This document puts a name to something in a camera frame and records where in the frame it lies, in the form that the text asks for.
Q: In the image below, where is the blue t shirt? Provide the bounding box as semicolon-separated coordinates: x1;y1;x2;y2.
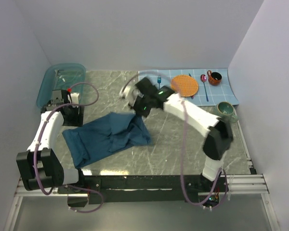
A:
62;112;152;168

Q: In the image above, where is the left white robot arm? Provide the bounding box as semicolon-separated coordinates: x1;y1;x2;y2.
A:
16;90;86;193

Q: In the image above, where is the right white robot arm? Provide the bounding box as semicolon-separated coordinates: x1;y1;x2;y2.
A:
120;77;234;192

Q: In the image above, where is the blue fork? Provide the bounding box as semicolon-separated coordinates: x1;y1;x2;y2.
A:
157;75;161;89

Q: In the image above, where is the teal plastic bin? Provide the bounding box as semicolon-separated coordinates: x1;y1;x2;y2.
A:
36;63;86;109

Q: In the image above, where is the orange woven round trivet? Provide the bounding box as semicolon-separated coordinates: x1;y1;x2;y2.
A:
171;75;198;97

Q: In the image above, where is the iridescent spoon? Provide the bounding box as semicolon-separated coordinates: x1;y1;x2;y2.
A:
200;74;209;102

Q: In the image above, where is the blue checked placemat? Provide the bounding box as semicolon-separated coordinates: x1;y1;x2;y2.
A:
138;68;239;106

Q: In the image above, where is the orange black mug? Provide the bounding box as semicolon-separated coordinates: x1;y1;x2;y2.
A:
207;70;222;86

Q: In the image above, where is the green ceramic mug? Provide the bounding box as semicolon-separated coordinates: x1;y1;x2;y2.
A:
214;102;238;123

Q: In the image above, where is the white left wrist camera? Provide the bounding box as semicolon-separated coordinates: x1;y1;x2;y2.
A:
67;88;80;107

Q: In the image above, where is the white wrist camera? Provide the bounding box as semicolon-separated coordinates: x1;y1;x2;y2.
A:
119;86;138;101
67;88;80;107

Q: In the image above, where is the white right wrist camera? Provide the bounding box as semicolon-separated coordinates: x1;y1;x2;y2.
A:
119;86;138;101

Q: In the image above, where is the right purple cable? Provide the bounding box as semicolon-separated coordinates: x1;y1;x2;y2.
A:
122;70;235;210

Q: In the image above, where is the purple cable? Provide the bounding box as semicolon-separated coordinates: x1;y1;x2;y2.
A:
32;82;104;214
122;70;235;210

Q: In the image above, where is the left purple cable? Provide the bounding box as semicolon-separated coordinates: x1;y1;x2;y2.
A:
32;82;104;214

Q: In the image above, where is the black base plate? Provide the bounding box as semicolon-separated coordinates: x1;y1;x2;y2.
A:
56;175;229;205

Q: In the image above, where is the aluminium rail frame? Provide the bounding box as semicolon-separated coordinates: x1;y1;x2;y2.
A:
3;120;280;231

